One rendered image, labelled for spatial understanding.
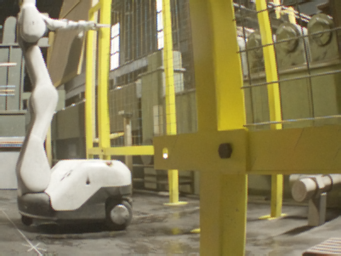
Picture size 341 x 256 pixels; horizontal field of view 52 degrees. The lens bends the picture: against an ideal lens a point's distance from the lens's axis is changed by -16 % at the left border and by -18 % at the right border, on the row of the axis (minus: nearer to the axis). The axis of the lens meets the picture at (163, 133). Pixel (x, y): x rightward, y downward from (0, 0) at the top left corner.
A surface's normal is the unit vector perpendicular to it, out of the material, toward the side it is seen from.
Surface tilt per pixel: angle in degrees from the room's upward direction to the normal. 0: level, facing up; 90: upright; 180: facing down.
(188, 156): 90
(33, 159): 90
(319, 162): 90
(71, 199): 90
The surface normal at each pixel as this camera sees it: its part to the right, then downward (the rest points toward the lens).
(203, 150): -0.85, 0.02
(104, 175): 0.48, -0.05
